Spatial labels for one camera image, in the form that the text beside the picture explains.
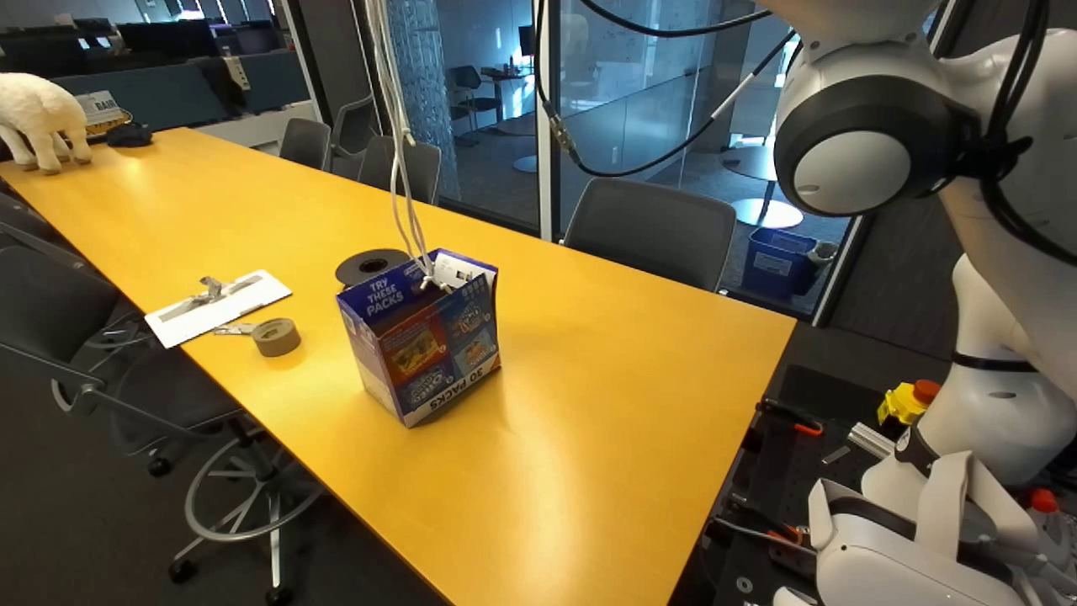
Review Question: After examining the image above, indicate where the looped white rope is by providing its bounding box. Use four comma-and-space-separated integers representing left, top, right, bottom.
361, 0, 423, 265

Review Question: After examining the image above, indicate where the blue cardboard snack box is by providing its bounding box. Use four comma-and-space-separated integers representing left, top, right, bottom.
334, 246, 506, 431

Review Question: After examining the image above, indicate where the blue storage bin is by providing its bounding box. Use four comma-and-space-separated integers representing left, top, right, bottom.
745, 230, 833, 304

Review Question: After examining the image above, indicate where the yellow red emergency stop button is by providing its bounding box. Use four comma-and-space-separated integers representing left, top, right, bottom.
875, 377, 943, 431

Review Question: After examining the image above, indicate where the white VR headset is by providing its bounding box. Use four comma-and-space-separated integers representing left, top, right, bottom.
804, 447, 1052, 606

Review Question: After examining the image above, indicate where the small black table object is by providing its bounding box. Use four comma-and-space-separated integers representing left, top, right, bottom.
100, 123, 155, 151

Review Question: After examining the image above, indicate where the black swivel chair chrome base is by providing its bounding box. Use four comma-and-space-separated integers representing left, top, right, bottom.
0, 189, 330, 602

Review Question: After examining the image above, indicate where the white name card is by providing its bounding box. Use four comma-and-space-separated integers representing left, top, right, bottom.
71, 88, 135, 135

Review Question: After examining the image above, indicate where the white plush toy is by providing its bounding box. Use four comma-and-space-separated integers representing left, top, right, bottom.
0, 70, 93, 178

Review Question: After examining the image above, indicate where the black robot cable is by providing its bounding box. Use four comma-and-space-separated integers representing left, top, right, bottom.
527, 0, 1077, 272

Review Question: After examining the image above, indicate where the grey duct tape roll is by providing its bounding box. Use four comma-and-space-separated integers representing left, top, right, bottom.
247, 318, 303, 359

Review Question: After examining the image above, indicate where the red handled tool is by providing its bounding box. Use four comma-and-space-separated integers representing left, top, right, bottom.
758, 398, 829, 444

